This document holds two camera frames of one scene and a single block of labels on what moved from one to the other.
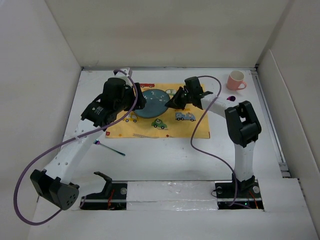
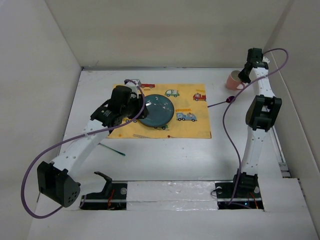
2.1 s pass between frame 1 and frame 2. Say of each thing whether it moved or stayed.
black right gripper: moved
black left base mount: stayed
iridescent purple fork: stayed
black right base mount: stayed
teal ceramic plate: moved
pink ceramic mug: stayed
